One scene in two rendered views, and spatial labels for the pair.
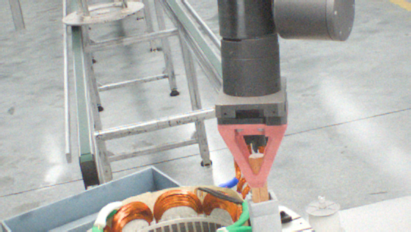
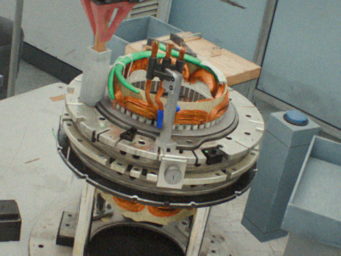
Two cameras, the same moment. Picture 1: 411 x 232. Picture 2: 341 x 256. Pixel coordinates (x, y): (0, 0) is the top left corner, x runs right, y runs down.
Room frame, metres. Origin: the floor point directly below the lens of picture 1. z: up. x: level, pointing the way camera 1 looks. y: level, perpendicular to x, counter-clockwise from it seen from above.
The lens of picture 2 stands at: (1.51, -0.76, 1.60)
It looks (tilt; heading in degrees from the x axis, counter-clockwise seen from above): 27 degrees down; 129
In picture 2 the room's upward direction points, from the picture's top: 11 degrees clockwise
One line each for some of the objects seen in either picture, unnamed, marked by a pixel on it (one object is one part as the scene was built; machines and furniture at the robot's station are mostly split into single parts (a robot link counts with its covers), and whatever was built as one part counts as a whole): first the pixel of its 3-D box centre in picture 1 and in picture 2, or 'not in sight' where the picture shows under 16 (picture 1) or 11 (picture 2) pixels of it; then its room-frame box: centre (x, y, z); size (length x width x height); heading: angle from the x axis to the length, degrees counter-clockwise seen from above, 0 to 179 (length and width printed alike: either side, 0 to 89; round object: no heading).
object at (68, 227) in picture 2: not in sight; (75, 216); (0.73, -0.01, 0.85); 0.06 x 0.04 x 0.05; 133
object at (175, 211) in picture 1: (178, 211); not in sight; (0.90, 0.05, 1.12); 0.05 x 0.01 x 0.02; 91
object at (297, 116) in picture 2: not in sight; (296, 116); (0.90, 0.35, 1.04); 0.04 x 0.04 x 0.01
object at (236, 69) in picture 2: not in sight; (193, 61); (0.65, 0.33, 1.05); 0.20 x 0.19 x 0.02; 2
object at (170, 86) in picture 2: not in sight; (169, 80); (0.91, -0.04, 1.20); 0.02 x 0.01 x 0.03; 173
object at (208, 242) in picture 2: not in sight; (207, 241); (0.91, 0.14, 0.85); 0.06 x 0.04 x 0.05; 137
